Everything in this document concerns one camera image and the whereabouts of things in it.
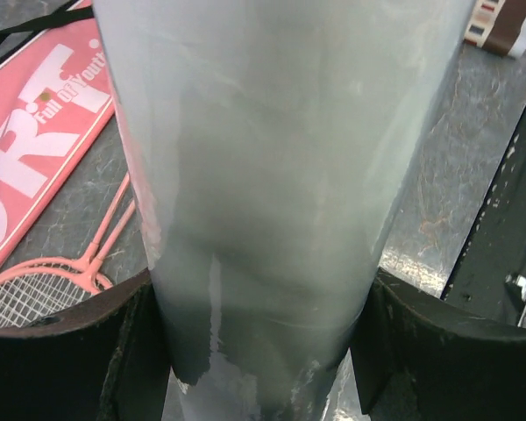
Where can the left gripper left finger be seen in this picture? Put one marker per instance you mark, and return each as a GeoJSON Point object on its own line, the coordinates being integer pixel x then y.
{"type": "Point", "coordinates": [103, 359]}

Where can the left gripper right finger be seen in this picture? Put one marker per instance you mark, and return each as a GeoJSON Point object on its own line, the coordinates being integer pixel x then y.
{"type": "Point", "coordinates": [458, 366]}

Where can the pink badminton racket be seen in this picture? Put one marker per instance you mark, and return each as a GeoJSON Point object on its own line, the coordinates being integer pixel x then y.
{"type": "Point", "coordinates": [105, 254]}
{"type": "Point", "coordinates": [48, 285]}

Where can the orange patchwork cloth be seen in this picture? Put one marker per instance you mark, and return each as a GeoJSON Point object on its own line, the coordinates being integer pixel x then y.
{"type": "Point", "coordinates": [498, 27]}

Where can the white shuttlecock tube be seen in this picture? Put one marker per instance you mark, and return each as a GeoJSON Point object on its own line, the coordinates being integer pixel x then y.
{"type": "Point", "coordinates": [268, 144]}

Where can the pink racket bag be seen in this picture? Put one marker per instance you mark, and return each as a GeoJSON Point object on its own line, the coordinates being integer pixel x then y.
{"type": "Point", "coordinates": [54, 100]}

